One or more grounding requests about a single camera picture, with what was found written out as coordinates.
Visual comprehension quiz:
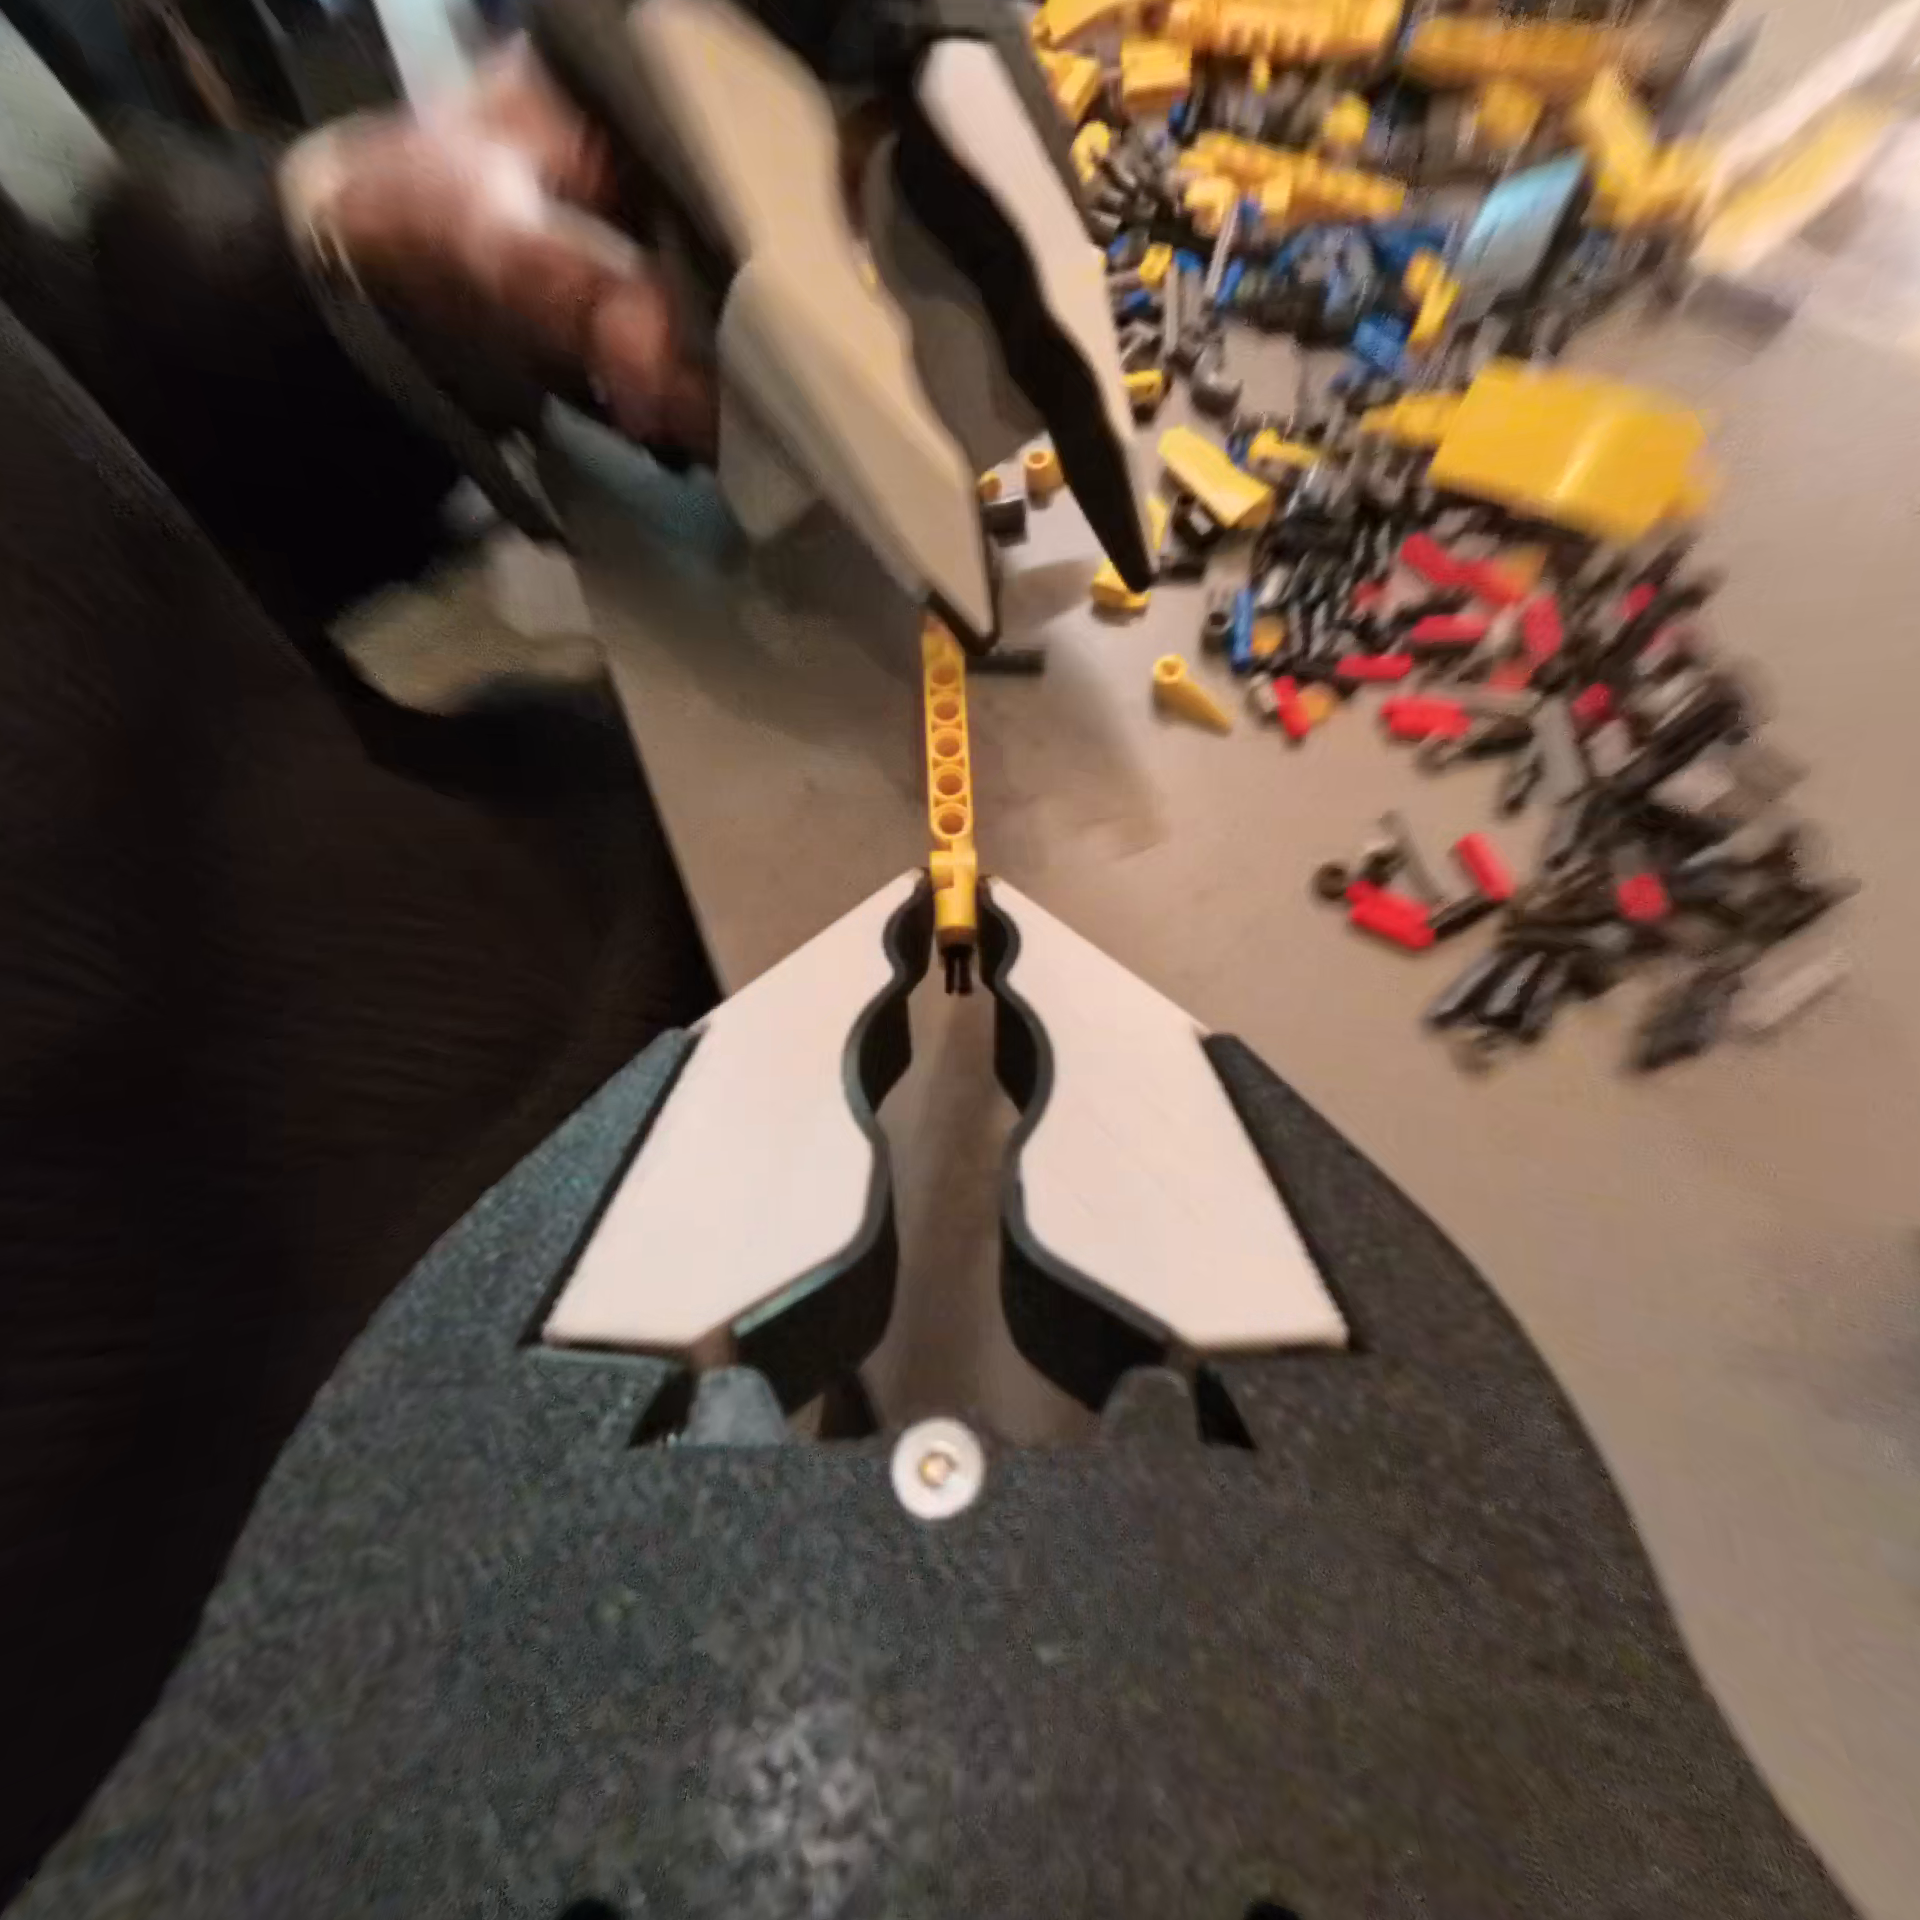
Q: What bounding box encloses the long yellow toy beam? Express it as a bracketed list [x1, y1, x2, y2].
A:
[919, 614, 984, 999]

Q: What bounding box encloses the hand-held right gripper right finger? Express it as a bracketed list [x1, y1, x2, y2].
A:
[972, 876, 1354, 1355]

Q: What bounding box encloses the person's left hand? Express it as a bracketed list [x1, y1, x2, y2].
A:
[280, 70, 722, 454]

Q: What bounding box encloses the pile of toy building pieces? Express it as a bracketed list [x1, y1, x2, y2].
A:
[975, 0, 1862, 1076]

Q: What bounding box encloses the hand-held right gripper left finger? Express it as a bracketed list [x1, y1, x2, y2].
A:
[540, 871, 928, 1408]

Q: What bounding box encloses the person's left forearm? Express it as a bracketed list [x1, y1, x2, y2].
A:
[83, 134, 354, 511]

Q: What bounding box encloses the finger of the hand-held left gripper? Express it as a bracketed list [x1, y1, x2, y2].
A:
[645, 0, 1002, 648]
[900, 37, 1160, 597]

